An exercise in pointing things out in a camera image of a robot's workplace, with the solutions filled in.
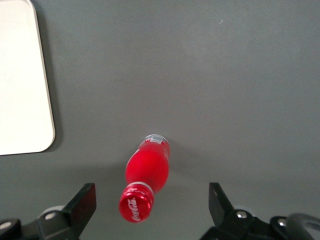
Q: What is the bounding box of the beige plastic tray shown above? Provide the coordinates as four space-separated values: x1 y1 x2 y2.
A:
0 0 56 157

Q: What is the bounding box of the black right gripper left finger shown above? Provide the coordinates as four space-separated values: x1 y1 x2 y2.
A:
0 182 98 240

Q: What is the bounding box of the red coke bottle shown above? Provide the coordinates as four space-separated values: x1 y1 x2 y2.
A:
118 134 172 224

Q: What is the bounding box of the dark grey table mat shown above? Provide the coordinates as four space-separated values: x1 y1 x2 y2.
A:
0 0 320 240

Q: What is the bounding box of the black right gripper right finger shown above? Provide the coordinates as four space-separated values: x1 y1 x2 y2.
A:
201 182 309 240

